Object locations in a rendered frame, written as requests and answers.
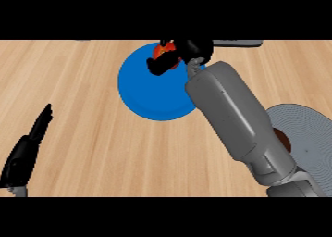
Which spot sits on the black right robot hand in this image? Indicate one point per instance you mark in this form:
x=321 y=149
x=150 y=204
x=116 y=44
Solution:
x=197 y=48

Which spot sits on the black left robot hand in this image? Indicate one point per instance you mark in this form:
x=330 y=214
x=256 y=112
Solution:
x=19 y=160

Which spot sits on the red tomato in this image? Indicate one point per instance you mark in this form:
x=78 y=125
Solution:
x=163 y=49

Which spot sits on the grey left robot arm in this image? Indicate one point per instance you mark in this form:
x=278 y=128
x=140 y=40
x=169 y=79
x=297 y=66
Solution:
x=19 y=192

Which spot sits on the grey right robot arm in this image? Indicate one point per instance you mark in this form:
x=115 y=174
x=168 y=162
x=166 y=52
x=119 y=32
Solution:
x=237 y=120

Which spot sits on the blue plate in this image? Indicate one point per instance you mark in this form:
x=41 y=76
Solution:
x=150 y=92

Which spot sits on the grey round placemat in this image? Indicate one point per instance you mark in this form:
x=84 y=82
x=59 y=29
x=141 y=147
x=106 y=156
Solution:
x=314 y=145

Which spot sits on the dark grey flat object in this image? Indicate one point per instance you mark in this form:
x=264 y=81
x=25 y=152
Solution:
x=238 y=43

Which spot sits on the brown round object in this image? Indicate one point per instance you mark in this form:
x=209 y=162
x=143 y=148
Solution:
x=283 y=141

